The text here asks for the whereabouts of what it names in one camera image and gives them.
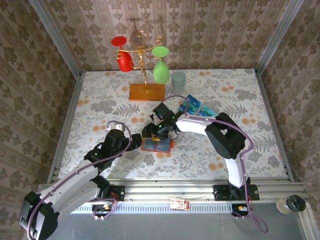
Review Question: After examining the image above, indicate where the aluminium mounting rail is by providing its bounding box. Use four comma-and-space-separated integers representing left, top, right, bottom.
37, 177, 308, 204

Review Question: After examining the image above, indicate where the gold wire rack wooden base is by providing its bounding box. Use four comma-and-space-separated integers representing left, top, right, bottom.
114, 30, 167, 102

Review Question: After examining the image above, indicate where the grey metal shelf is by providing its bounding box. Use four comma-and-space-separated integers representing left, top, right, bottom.
23, 202, 311, 240

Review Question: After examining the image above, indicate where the green plastic wine glass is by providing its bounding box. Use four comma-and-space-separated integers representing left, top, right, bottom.
151, 46, 170, 85

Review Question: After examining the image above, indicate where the red black connector wire bundle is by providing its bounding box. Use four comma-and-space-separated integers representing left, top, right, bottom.
231, 203, 251, 221
91, 193, 119, 222

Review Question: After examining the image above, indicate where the aluminium frame post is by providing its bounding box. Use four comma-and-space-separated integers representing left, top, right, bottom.
27, 0, 83, 77
254, 0, 305, 75

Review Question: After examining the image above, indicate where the red and white sticker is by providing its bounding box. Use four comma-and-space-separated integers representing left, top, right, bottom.
169, 198, 190, 210

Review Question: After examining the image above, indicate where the slotted grey cable duct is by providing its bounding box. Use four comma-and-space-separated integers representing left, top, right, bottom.
71, 201, 235, 215

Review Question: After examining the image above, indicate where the clear bluish tumbler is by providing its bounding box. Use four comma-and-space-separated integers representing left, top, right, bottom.
170, 71, 187, 96

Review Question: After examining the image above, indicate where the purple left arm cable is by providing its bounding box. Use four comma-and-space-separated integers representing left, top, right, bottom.
26, 120, 132, 240

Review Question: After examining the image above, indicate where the floral patterned tablecloth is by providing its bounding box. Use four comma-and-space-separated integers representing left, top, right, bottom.
59, 68, 288, 179

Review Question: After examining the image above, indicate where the aluminium table side rail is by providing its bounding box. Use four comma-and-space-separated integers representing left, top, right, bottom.
254, 69, 295, 182
46, 72, 85, 185

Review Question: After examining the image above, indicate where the jar with black lid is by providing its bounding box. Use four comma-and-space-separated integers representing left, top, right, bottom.
275, 194, 308, 216

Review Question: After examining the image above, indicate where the teal credit card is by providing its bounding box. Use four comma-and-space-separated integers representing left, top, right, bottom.
185, 100, 201, 111
199, 104, 218, 117

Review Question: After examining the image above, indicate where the orange card holder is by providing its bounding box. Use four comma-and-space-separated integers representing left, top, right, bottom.
141, 134, 175, 154

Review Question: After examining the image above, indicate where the red plastic wine glass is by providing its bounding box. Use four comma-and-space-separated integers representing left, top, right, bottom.
111, 36, 133, 73

